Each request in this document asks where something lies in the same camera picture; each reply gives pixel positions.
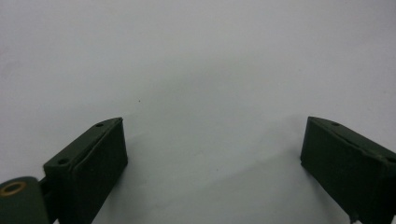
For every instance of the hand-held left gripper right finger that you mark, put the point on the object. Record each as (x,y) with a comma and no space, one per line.
(348,161)

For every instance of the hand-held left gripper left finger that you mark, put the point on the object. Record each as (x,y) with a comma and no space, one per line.
(87,168)

